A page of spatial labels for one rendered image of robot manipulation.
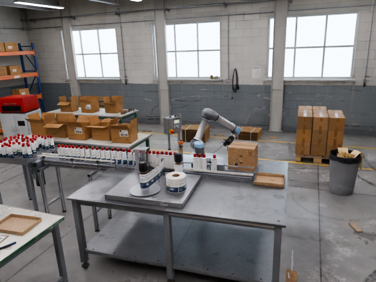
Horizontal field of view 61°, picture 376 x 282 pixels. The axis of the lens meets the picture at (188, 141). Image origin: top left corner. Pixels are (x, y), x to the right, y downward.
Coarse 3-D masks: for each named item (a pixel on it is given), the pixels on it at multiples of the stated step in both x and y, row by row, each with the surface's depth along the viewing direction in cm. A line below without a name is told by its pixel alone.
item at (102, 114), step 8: (56, 112) 778; (64, 112) 774; (72, 112) 771; (80, 112) 767; (96, 112) 760; (104, 112) 757; (120, 112) 750; (128, 112) 746; (136, 112) 773; (120, 120) 713
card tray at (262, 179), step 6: (258, 174) 352; (264, 174) 350; (270, 174) 348; (276, 174) 345; (282, 174) 344; (258, 180) 339; (264, 180) 339; (270, 180) 338; (276, 180) 337; (282, 180) 337; (276, 186) 323; (282, 186) 321
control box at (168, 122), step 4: (168, 116) 361; (172, 116) 360; (164, 120) 356; (168, 120) 351; (172, 120) 354; (164, 124) 358; (168, 124) 352; (172, 124) 355; (176, 124) 359; (164, 128) 359; (168, 128) 354; (172, 128) 356; (176, 128) 360; (180, 128) 363; (164, 132) 361; (168, 132) 355; (176, 132) 361
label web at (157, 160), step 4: (148, 156) 367; (152, 156) 361; (148, 160) 369; (152, 160) 363; (156, 160) 358; (160, 160) 352; (152, 164) 365; (156, 164) 360; (160, 164) 333; (160, 168) 334; (164, 168) 350; (160, 172) 334; (160, 176) 335
